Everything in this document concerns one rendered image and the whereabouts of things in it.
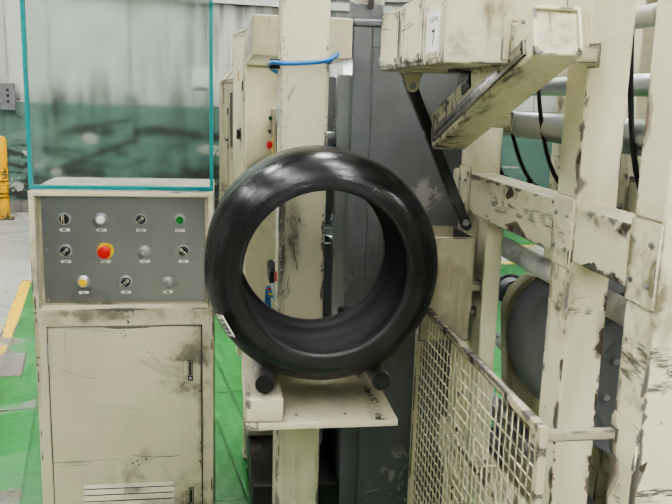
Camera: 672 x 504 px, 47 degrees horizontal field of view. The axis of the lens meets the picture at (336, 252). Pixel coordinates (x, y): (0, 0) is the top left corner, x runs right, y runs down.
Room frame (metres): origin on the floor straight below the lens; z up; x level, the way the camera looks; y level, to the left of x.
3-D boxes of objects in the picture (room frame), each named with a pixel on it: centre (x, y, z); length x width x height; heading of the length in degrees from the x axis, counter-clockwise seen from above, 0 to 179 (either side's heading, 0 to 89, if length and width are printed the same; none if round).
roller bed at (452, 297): (2.20, -0.30, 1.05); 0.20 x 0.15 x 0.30; 9
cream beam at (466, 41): (1.84, -0.27, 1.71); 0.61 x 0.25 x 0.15; 9
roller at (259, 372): (1.90, 0.18, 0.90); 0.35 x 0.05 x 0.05; 9
